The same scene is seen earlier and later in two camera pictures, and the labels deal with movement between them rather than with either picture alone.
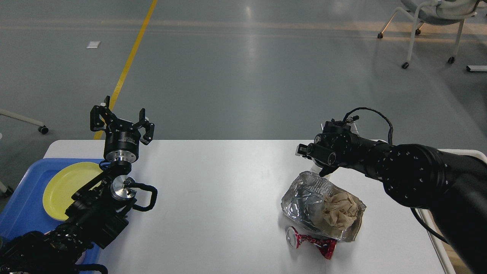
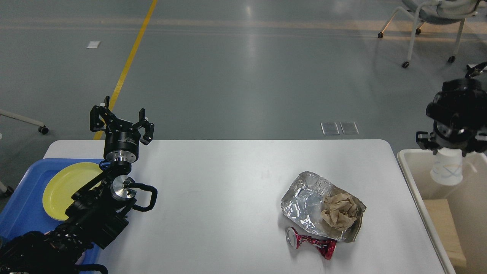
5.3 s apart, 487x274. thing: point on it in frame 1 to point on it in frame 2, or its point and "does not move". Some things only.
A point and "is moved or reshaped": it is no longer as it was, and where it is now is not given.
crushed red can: x=326 y=246 does not move
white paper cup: x=314 y=168 is moved or reshaped
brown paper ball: x=340 y=211 does not move
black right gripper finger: x=304 y=150 to x=446 y=135
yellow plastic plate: x=64 y=183 does not move
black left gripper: x=122 y=137 does not move
